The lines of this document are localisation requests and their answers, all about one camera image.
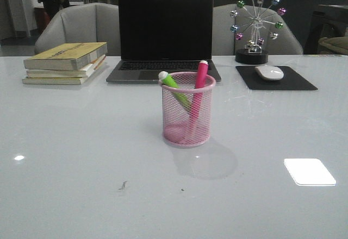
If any green highlighter pen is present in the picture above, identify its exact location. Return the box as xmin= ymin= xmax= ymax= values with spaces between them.
xmin=158 ymin=71 xmax=192 ymax=114

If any pink highlighter pen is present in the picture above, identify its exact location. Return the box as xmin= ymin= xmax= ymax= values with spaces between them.
xmin=188 ymin=60 xmax=208 ymax=140

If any pink mesh pen holder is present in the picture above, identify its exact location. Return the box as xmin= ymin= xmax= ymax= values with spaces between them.
xmin=158 ymin=71 xmax=216 ymax=147

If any dark grey laptop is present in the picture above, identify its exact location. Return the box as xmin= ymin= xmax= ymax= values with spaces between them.
xmin=106 ymin=0 xmax=221 ymax=84

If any middle cream book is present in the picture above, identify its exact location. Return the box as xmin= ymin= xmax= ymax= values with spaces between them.
xmin=27 ymin=55 xmax=106 ymax=78

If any cream book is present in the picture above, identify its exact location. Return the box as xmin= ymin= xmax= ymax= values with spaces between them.
xmin=27 ymin=55 xmax=106 ymax=78
xmin=22 ymin=59 xmax=105 ymax=85

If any right grey armchair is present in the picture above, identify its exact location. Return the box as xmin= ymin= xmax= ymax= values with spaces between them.
xmin=212 ymin=4 xmax=303 ymax=55

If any grey armchair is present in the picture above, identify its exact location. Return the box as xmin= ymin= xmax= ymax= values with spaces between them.
xmin=212 ymin=4 xmax=303 ymax=55
xmin=34 ymin=3 xmax=121 ymax=56

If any white computer mouse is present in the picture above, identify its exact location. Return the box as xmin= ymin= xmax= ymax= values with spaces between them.
xmin=254 ymin=65 xmax=284 ymax=81

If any left grey armchair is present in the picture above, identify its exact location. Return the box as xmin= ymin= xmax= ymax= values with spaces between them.
xmin=34 ymin=3 xmax=121 ymax=56

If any top yellow book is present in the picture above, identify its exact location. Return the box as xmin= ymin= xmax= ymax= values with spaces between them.
xmin=23 ymin=42 xmax=108 ymax=71

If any black mouse pad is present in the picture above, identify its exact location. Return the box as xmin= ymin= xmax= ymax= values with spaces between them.
xmin=235 ymin=65 xmax=318 ymax=91

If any ferris wheel desk toy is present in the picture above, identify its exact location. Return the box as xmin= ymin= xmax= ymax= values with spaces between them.
xmin=230 ymin=0 xmax=284 ymax=65

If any bottom cream book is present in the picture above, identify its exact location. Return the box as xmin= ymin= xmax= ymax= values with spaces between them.
xmin=22 ymin=59 xmax=105 ymax=85

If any red trash bin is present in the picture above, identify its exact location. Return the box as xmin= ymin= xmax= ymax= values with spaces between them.
xmin=34 ymin=7 xmax=51 ymax=34

